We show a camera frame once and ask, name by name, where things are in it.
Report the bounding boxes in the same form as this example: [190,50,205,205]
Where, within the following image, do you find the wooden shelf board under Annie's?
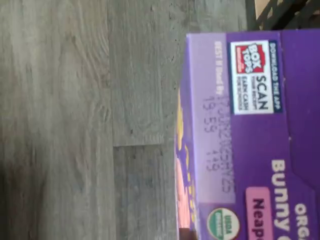
[253,0,275,16]

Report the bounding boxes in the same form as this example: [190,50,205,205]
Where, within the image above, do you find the black metal rack with Annie's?
[246,0,320,35]

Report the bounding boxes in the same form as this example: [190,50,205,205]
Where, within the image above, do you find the purple Annie's box pink patch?
[173,28,320,240]

